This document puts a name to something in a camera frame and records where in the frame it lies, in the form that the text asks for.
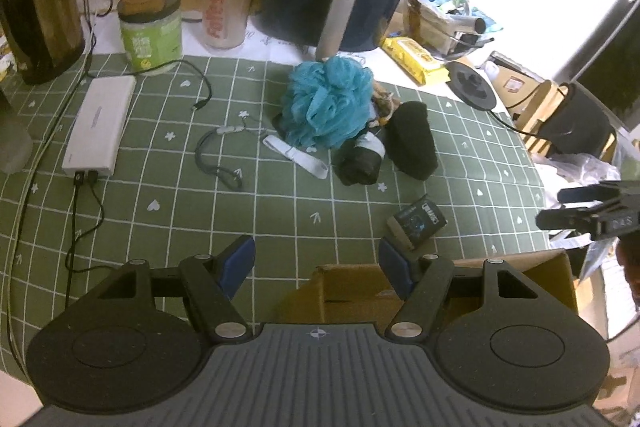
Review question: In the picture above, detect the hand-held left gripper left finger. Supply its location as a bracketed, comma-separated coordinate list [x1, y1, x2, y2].
[67, 235, 257, 344]

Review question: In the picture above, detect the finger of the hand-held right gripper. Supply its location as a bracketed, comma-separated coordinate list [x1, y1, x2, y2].
[536, 204, 603, 232]
[556, 182, 623, 204]

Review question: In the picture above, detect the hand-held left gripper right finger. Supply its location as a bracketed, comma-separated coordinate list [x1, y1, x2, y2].
[378, 236, 558, 343]

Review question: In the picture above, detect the grey lanyard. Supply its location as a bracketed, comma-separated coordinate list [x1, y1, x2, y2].
[194, 119, 266, 192]

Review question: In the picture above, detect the black sock white label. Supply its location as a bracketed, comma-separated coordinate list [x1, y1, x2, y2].
[334, 132, 386, 186]

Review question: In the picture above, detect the white elastic strap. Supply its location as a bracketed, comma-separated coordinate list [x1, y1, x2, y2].
[263, 134, 330, 180]

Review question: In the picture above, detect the black foam sponge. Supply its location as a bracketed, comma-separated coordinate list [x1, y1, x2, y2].
[387, 102, 440, 182]

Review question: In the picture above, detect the blue bath loofah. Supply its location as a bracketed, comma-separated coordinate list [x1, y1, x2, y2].
[281, 57, 376, 150]

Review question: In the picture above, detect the clear plastic bag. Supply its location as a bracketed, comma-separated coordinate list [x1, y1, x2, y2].
[532, 152, 626, 188]

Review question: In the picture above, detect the small black packet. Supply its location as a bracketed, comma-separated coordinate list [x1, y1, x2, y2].
[386, 196, 447, 252]

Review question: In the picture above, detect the green checked tablecloth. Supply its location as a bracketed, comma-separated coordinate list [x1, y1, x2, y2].
[0, 52, 551, 383]

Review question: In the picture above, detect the black bag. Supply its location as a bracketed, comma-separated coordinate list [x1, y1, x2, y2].
[542, 82, 613, 158]

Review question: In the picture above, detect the wooden chair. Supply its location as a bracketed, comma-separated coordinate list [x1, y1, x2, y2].
[480, 51, 618, 158]

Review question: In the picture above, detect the black kettle base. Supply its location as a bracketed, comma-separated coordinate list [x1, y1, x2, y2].
[445, 60, 498, 111]

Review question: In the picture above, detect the white power bank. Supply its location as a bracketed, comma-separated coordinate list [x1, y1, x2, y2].
[62, 75, 137, 178]

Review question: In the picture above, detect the yellow wet wipes packet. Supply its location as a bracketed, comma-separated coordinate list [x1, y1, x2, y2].
[380, 36, 451, 86]

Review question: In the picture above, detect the white printed table cover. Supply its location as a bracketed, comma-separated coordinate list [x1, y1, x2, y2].
[75, 0, 521, 122]

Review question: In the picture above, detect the green jar black lid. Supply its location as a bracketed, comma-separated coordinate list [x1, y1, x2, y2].
[118, 0, 184, 75]

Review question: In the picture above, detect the tan cardboard piece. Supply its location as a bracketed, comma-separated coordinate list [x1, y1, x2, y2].
[387, 0, 426, 40]

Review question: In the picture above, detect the dark grey bottle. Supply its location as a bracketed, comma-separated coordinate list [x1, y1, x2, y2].
[0, 92, 33, 174]

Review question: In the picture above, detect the black electric kettle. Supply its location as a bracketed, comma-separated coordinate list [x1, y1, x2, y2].
[0, 0, 87, 85]

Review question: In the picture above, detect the black kettle base cable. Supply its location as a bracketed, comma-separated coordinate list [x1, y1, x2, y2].
[487, 108, 551, 140]

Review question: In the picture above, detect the black cable loose plug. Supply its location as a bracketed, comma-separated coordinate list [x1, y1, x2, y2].
[135, 58, 213, 112]

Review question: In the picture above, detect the long black cable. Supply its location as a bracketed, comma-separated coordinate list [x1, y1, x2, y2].
[65, 172, 106, 303]

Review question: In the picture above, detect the white cable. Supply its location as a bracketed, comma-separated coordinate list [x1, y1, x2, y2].
[7, 27, 96, 383]

